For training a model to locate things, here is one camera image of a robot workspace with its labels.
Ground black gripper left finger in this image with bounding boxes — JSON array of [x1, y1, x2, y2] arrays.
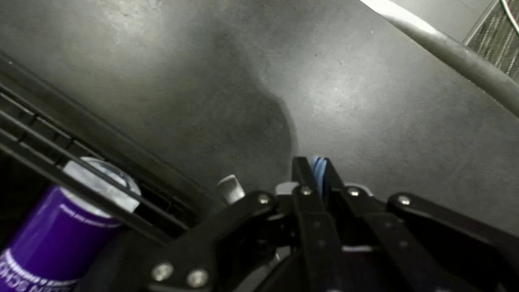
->
[[143, 156, 348, 292]]

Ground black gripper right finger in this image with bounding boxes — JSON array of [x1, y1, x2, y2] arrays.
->
[[323, 159, 519, 292]]

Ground purple bottle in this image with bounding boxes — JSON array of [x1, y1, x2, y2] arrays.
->
[[0, 156, 143, 292]]

